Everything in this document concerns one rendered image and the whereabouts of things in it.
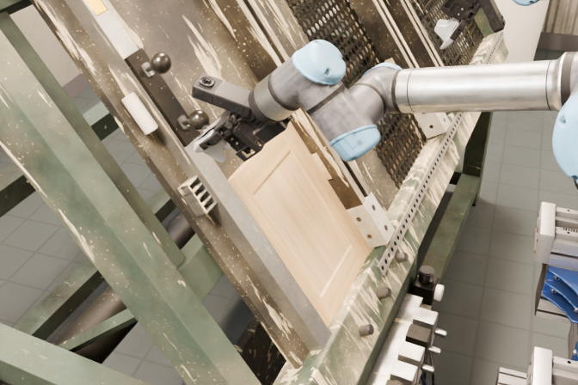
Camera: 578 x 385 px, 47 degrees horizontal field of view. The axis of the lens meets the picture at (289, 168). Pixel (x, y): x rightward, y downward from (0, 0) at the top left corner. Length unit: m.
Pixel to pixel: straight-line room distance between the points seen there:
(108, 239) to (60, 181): 0.12
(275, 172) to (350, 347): 0.43
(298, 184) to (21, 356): 0.77
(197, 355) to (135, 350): 1.52
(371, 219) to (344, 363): 0.37
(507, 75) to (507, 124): 3.12
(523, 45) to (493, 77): 3.59
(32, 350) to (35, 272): 1.48
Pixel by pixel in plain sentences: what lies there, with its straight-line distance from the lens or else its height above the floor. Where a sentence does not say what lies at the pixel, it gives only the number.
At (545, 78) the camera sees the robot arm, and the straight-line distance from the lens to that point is 1.03.
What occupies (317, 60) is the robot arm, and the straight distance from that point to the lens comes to 1.01.
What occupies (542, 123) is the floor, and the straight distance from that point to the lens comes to 4.23.
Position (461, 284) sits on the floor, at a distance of 2.98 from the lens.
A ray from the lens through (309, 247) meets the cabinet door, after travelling 1.53.
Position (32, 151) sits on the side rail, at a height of 1.45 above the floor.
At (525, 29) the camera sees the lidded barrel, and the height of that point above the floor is 0.35.
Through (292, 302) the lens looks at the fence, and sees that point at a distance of 1.41.
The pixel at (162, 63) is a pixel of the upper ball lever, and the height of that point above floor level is 1.54.
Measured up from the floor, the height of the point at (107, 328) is 0.91.
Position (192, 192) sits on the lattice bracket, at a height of 1.27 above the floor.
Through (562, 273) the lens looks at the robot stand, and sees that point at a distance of 1.74.
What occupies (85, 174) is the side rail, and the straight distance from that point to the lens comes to 1.13.
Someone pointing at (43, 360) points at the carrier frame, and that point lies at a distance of 1.72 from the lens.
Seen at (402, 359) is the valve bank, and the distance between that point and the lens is 1.66.
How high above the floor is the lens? 2.02
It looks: 34 degrees down
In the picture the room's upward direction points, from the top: 2 degrees counter-clockwise
